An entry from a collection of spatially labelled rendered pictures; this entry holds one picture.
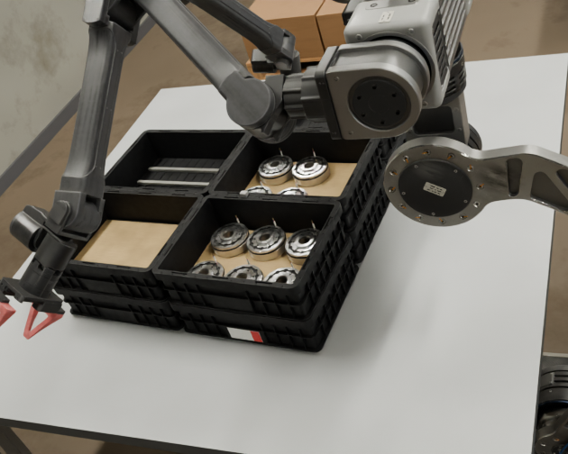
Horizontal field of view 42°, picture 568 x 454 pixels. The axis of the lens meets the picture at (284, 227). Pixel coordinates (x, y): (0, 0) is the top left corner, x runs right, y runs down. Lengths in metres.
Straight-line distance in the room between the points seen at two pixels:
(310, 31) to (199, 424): 2.89
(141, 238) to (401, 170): 0.93
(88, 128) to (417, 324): 0.88
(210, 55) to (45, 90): 3.72
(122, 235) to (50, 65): 2.93
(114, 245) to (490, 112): 1.22
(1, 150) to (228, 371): 3.03
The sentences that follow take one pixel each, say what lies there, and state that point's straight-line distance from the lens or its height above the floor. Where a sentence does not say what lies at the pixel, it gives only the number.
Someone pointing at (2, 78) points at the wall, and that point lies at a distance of 4.67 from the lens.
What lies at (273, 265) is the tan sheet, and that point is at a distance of 1.82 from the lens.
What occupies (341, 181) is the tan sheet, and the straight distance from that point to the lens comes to 2.02.
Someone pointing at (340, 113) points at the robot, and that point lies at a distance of 1.11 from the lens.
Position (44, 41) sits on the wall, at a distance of 4.97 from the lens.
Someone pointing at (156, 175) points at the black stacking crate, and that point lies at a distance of 2.35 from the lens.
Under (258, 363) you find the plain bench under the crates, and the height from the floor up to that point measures 0.70.
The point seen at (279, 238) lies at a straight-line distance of 1.85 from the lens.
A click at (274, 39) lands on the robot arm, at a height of 1.25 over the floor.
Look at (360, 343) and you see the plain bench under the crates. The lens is 1.75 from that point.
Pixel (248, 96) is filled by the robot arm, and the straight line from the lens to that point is 1.14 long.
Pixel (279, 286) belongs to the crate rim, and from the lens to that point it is 1.61.
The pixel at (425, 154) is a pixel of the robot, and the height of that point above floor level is 1.21.
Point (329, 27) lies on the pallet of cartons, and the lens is 4.17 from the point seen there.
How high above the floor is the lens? 2.00
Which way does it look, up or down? 37 degrees down
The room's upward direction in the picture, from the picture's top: 20 degrees counter-clockwise
